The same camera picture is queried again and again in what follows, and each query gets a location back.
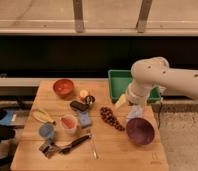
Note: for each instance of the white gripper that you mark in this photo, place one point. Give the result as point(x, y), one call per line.
point(121, 101)

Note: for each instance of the blue object on floor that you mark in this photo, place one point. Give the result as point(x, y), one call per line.
point(10, 119)

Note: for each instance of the red bowl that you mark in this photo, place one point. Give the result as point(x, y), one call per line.
point(63, 87)

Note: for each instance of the green plastic bin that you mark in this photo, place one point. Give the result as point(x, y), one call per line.
point(118, 82)

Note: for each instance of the metal clamp tool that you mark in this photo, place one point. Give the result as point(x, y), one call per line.
point(49, 148)

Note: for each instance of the black handled spatula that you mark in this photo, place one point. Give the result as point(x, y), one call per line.
point(66, 149)

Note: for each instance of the brown grape bunch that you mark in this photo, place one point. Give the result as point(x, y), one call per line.
point(108, 117)

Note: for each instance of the orange yellow fruit toy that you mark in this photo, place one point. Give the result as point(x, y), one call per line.
point(83, 94)

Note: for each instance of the black rectangular block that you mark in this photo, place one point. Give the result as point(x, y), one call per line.
point(76, 105)

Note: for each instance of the pink cup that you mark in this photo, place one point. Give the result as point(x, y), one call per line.
point(69, 124)

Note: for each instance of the small dark cup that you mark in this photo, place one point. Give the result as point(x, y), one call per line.
point(89, 100)

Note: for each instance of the yellow banana toy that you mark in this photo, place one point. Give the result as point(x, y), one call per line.
point(42, 116)

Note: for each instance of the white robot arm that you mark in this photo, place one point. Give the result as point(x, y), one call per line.
point(152, 72)

